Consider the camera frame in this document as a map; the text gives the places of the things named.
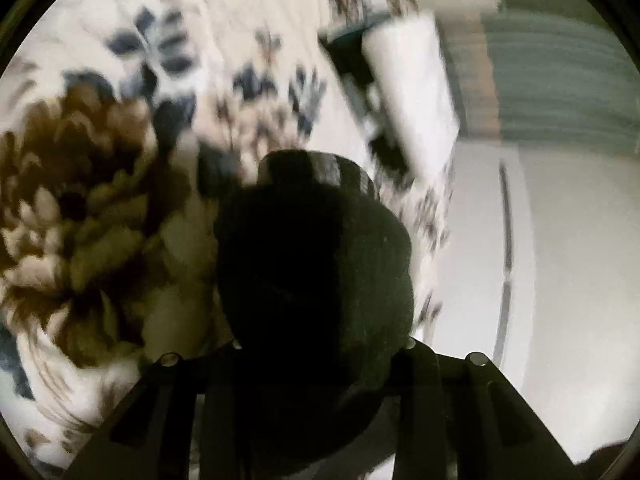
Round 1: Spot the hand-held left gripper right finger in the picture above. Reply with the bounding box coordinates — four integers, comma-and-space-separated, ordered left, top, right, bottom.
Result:
392, 339, 581, 480

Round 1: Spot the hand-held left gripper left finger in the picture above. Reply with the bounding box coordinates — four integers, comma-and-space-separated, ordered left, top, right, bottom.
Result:
65, 341, 247, 480

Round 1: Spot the dark striped long-sleeve sweater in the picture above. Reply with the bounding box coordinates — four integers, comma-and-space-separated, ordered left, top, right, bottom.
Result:
214, 150, 417, 478

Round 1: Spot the white headboard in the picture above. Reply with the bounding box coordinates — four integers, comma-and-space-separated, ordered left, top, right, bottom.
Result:
434, 135, 640, 466

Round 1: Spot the floral bed sheet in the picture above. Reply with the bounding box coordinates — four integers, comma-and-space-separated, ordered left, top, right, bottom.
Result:
0, 0, 457, 480

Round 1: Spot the folded white cloth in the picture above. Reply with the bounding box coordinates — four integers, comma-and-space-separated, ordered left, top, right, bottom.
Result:
362, 10, 462, 187

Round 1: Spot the green striped curtain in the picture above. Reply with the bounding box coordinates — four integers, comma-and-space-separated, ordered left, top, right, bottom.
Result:
440, 10, 640, 157

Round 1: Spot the folded black garment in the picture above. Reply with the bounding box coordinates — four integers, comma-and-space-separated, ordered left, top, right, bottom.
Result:
317, 15, 417, 187

